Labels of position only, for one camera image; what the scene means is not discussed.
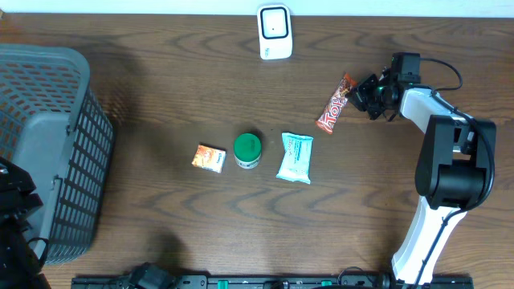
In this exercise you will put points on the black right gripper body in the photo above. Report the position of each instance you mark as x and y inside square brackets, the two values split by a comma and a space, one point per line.
[381, 95]

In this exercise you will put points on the red candy bar wrapper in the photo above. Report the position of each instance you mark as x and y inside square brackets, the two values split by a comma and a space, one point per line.
[336, 104]

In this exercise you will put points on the teal wipes packet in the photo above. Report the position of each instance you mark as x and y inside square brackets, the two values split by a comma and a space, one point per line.
[295, 165]

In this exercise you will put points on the green lid jar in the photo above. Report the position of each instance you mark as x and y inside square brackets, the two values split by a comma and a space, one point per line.
[247, 150]

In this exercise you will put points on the orange small box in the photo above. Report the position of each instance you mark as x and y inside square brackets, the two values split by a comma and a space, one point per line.
[209, 158]

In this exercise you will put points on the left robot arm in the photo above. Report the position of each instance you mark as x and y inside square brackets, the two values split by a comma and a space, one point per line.
[22, 259]

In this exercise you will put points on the white barcode scanner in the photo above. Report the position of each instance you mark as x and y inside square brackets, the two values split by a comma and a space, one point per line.
[275, 32]

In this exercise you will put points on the grey plastic basket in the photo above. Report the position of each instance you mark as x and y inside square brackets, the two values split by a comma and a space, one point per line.
[53, 127]

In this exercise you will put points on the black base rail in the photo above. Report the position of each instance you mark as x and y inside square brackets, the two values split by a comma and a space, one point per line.
[204, 282]

